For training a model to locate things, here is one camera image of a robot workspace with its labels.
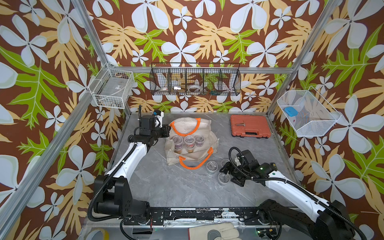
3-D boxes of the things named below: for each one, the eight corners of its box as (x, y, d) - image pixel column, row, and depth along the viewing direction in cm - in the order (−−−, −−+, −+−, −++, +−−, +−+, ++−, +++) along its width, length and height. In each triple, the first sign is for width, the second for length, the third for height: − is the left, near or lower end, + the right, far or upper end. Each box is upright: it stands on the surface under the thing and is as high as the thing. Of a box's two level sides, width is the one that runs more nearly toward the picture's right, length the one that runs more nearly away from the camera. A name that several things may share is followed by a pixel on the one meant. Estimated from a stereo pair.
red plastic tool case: (233, 139, 107) (235, 134, 102) (228, 118, 120) (230, 113, 115) (269, 139, 107) (273, 134, 102) (261, 118, 120) (264, 113, 115)
